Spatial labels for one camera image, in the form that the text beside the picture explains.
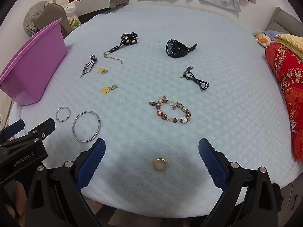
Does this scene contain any grey cabinet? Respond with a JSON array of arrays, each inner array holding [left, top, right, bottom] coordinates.
[[69, 0, 129, 17]]

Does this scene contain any yellow bear keychain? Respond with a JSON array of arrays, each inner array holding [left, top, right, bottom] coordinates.
[[101, 83, 118, 94]]

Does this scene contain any blue folded cloth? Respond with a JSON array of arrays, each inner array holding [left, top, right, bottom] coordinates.
[[264, 30, 283, 41]]

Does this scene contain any brown cord bracelet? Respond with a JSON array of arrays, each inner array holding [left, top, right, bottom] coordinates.
[[78, 54, 98, 79]]

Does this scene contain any small silver hoop ring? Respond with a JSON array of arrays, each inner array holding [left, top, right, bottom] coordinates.
[[56, 107, 71, 123]]

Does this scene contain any striped grey cloth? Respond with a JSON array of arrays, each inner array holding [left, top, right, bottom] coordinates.
[[24, 1, 48, 36]]

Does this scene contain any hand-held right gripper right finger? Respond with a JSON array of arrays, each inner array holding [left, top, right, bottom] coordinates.
[[198, 138, 282, 227]]

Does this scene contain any beaded charm bracelet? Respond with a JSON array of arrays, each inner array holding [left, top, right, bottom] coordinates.
[[148, 95, 192, 124]]

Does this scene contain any white and orange plush toy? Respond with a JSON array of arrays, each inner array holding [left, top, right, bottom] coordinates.
[[255, 34, 272, 47]]

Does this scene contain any black strap keychain with bow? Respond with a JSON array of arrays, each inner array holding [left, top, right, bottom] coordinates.
[[105, 32, 139, 54]]

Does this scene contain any thin gold chain bracelet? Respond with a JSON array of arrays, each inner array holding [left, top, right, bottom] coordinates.
[[102, 52, 124, 65]]

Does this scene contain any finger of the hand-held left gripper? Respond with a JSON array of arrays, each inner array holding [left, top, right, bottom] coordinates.
[[22, 118, 56, 147], [0, 119, 26, 145]]

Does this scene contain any light blue fleece blanket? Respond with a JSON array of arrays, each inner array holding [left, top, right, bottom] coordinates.
[[8, 5, 296, 218]]

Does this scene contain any white plastic bag green print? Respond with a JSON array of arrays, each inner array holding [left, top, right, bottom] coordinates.
[[63, 1, 82, 30]]

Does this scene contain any gold finger ring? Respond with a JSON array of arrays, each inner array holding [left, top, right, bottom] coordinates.
[[153, 157, 168, 171]]

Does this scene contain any black wrist watch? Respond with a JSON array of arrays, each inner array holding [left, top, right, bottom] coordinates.
[[165, 39, 198, 58]]

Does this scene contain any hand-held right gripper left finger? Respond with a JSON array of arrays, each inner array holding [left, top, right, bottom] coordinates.
[[25, 138, 106, 227]]

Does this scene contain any yellow folded cloth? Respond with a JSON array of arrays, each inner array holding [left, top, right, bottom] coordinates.
[[275, 33, 303, 61]]

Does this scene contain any grey chair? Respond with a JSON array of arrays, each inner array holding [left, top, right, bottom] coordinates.
[[32, 3, 71, 39]]

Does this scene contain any grey upholstered headboard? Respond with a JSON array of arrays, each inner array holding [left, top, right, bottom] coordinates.
[[264, 7, 303, 38]]

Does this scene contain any red printed cloth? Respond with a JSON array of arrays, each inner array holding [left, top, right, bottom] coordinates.
[[265, 42, 303, 162]]

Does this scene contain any purple plastic bin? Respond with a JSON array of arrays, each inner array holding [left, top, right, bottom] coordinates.
[[0, 18, 68, 106]]

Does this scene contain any large silver bangle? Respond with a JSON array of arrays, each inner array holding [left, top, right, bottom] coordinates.
[[72, 111, 101, 143]]

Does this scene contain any person's left hand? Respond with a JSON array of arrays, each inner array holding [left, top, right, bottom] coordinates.
[[5, 182, 28, 219]]

